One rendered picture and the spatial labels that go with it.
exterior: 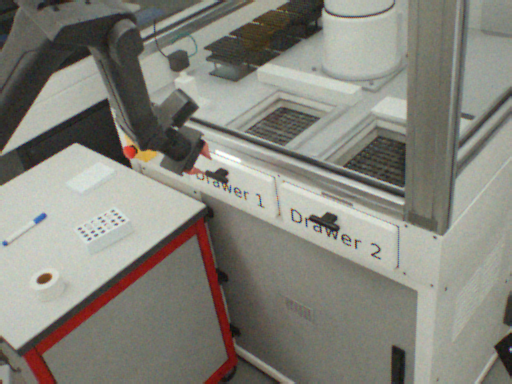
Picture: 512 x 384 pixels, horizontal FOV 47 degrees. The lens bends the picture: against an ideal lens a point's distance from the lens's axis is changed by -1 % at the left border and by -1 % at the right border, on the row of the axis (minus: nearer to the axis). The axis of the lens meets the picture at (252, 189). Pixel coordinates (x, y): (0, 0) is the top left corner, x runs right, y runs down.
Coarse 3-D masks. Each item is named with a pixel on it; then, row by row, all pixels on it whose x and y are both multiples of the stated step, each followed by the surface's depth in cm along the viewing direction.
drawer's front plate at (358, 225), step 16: (288, 192) 129; (304, 192) 126; (288, 208) 132; (304, 208) 128; (320, 208) 124; (336, 208) 121; (352, 208) 120; (288, 224) 135; (304, 224) 131; (336, 224) 123; (352, 224) 120; (368, 224) 116; (384, 224) 115; (336, 240) 126; (352, 240) 122; (368, 240) 119; (384, 240) 116; (368, 256) 122; (384, 256) 118
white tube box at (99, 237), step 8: (112, 208) 153; (96, 216) 151; (104, 216) 151; (112, 216) 151; (120, 216) 151; (104, 224) 149; (112, 224) 148; (120, 224) 147; (128, 224) 149; (80, 232) 147; (88, 232) 147; (96, 232) 146; (104, 232) 146; (112, 232) 146; (120, 232) 148; (128, 232) 150; (80, 240) 147; (88, 240) 145; (96, 240) 144; (104, 240) 146; (112, 240) 147; (88, 248) 144; (96, 248) 145
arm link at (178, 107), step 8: (168, 96) 112; (176, 96) 112; (184, 96) 112; (160, 104) 112; (168, 104) 112; (176, 104) 112; (184, 104) 111; (192, 104) 113; (160, 112) 112; (168, 112) 112; (176, 112) 111; (184, 112) 113; (192, 112) 114; (160, 120) 112; (168, 120) 112; (176, 120) 114; (184, 120) 115; (152, 136) 107; (160, 136) 108; (152, 144) 108; (160, 144) 111
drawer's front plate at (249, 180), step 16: (208, 160) 144; (224, 160) 141; (192, 176) 153; (240, 176) 138; (256, 176) 134; (224, 192) 147; (256, 192) 137; (272, 192) 133; (256, 208) 141; (272, 208) 136
